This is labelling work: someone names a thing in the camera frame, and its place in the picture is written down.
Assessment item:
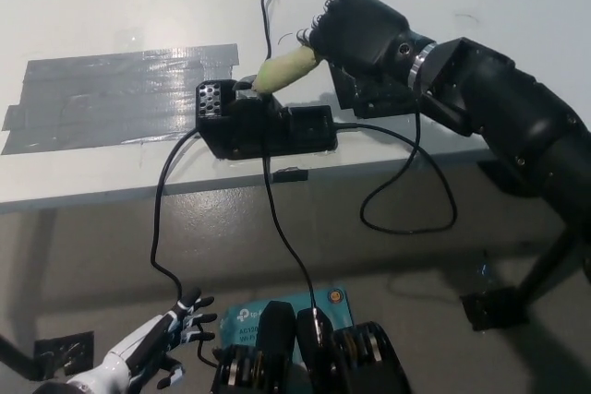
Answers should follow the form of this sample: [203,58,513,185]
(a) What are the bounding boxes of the black table leg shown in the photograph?
[519,227,583,307]

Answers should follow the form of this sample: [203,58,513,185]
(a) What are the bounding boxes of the black pole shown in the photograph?
[0,333,41,370]

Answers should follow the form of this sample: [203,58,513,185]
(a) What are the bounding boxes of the black square holder tray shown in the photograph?
[327,61,421,119]

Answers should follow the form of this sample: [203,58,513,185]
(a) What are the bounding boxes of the teal tp-link box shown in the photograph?
[219,287,356,363]

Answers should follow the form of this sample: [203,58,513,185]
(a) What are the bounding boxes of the black power cable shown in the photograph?
[150,130,221,367]

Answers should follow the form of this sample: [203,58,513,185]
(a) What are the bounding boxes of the small black tape strip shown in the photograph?
[271,167,309,183]

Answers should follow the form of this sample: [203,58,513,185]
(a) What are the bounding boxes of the thin black wire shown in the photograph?
[259,0,324,347]

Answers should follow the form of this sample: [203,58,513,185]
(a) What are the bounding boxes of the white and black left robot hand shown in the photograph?
[115,286,218,390]

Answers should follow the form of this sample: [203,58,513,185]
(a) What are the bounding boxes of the grey duct tape patch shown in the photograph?
[0,42,241,156]

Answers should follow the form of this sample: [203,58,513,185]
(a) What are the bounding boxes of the soldering iron with green taped handle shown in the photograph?
[251,45,323,96]

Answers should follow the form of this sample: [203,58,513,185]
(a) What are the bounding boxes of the black robot torso blocks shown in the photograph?
[211,300,412,394]

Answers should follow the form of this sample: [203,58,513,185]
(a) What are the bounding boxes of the black soldering station base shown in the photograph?
[196,74,337,162]

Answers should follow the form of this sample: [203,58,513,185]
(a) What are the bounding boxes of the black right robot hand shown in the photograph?
[297,0,438,90]

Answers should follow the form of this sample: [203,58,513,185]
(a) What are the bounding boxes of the black soldering iron cable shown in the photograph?
[332,96,459,234]

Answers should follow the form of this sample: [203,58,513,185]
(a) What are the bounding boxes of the black table foot plate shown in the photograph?
[459,286,530,333]

